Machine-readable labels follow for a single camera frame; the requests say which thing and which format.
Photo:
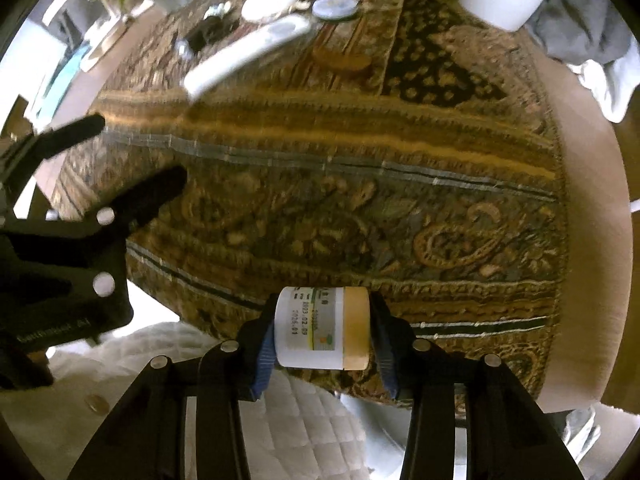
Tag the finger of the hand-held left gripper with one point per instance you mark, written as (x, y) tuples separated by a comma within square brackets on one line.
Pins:
[(155, 187), (75, 130)]

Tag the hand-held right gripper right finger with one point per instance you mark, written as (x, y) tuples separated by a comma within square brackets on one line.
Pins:
[(386, 360)]

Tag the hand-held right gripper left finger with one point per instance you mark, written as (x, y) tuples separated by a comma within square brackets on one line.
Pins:
[(262, 362)]

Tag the white jar with tan lid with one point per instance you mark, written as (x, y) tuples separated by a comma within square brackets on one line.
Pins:
[(310, 330)]

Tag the white quilted cushion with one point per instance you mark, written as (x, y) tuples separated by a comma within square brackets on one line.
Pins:
[(300, 435)]

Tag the white remote control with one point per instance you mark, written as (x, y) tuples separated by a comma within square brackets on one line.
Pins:
[(240, 57)]

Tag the patterned paisley tablecloth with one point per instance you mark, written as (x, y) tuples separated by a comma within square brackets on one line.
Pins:
[(320, 175)]

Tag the small black object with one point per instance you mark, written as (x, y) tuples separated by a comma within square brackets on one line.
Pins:
[(215, 27)]

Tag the white round plate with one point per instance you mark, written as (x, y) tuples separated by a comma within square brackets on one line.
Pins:
[(269, 6)]

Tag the pale blue round lid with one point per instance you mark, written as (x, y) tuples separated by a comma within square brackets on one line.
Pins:
[(335, 7)]

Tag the grey blanket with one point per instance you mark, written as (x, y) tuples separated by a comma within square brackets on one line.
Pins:
[(585, 25)]

